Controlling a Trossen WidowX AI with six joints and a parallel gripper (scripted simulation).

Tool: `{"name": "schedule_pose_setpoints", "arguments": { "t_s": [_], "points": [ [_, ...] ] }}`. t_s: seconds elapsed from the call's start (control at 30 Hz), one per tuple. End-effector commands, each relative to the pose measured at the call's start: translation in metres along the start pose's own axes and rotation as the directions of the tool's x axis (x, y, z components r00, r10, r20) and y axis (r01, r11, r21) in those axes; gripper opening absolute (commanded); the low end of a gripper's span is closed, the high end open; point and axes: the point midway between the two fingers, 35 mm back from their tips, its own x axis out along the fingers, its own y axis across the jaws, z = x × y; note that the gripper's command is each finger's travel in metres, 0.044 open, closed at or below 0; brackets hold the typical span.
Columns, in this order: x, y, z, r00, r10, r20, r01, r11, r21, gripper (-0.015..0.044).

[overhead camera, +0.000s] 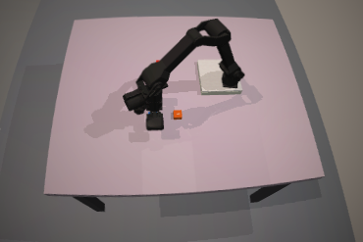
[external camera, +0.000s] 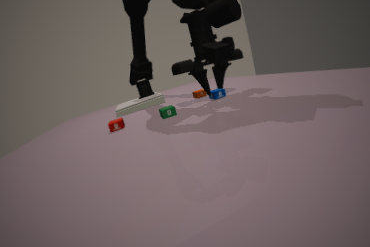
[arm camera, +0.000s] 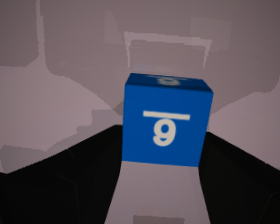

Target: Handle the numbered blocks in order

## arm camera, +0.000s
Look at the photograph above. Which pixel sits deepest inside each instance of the blue block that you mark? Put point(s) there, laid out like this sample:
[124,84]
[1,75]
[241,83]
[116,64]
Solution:
[165,119]

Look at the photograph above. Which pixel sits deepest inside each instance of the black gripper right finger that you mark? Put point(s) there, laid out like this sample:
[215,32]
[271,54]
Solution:
[238,188]

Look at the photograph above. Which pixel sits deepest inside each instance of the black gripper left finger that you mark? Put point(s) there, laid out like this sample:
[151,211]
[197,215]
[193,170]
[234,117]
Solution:
[75,186]

